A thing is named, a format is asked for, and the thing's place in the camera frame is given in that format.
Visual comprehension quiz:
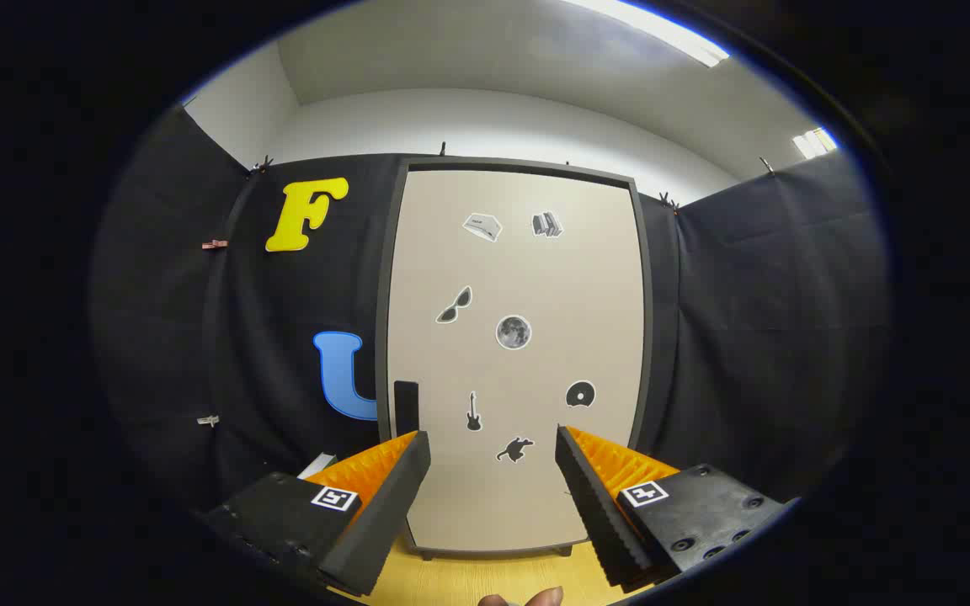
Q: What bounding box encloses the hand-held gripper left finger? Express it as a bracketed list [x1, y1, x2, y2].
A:
[199, 429, 433, 598]

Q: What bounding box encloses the small ceiling light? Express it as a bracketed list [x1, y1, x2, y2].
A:
[792, 126, 838, 159]

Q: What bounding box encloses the long ceiling light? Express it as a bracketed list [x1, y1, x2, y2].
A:
[561, 0, 730, 68]

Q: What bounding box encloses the black backdrop cloth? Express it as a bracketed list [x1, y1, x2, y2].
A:
[89, 105, 890, 514]

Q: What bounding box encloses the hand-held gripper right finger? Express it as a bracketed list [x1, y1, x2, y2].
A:
[554, 425, 789, 593]

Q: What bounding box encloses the black door handle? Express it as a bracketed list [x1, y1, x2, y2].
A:
[393, 380, 420, 439]

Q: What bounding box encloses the grey cabinet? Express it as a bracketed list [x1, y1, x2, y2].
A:
[374, 156, 654, 561]

